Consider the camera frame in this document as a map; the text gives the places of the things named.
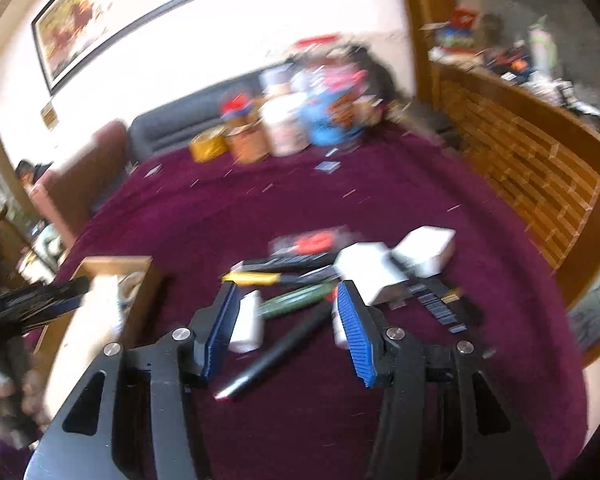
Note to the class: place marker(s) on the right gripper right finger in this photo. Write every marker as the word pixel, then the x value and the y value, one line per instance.
pixel 362 326

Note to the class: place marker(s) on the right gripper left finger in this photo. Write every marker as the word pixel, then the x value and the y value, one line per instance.
pixel 211 328

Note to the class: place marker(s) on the small white bottle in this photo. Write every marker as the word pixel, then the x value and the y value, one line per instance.
pixel 340 337

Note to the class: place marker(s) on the white squeeze bottle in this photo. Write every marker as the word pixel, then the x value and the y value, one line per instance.
pixel 248 330

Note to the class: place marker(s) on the green marker pen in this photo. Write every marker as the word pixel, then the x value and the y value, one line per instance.
pixel 296 300

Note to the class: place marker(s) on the black yellow pen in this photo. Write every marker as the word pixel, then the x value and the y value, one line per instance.
pixel 271 279

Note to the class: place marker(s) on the black marker red cap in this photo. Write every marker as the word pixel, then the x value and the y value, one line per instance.
pixel 277 354

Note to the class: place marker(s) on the long black box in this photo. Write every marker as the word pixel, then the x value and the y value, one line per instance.
pixel 449 306

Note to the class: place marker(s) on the black marker white end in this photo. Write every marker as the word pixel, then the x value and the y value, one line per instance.
pixel 286 263

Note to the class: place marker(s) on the white power adapter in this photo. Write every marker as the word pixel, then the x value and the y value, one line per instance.
pixel 376 278

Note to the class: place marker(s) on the cardboard box tray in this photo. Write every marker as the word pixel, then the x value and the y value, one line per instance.
pixel 122 290

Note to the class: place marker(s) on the clear bag red items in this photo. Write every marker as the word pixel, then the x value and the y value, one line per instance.
pixel 312 242

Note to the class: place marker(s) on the white square box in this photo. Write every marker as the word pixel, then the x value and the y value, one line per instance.
pixel 426 251

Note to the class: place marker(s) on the small blue wrapper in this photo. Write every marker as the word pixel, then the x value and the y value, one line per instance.
pixel 327 167

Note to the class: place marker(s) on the small metal clip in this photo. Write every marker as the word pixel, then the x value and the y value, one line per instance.
pixel 153 171

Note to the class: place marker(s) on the yellow tape roll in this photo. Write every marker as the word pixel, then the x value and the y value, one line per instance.
pixel 209 144

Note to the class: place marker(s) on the orange label jar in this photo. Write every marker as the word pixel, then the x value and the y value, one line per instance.
pixel 248 144

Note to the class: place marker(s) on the black leather sofa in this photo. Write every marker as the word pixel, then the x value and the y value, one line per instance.
pixel 173 125

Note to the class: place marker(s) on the stacked colourful tape rolls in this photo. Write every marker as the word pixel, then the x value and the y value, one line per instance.
pixel 238 110

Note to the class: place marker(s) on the blue label clear jar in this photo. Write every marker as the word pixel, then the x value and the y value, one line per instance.
pixel 329 110

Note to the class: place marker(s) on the white label jar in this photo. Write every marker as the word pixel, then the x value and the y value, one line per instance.
pixel 283 125

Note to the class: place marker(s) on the seated person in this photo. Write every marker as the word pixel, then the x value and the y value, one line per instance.
pixel 28 174

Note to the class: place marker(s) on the wooden sideboard counter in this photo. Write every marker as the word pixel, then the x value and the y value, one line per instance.
pixel 541 160

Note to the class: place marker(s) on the red lid clear jar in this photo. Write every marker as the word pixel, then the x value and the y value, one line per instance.
pixel 318 45

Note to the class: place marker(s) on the framed painting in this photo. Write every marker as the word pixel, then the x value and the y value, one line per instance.
pixel 69 33

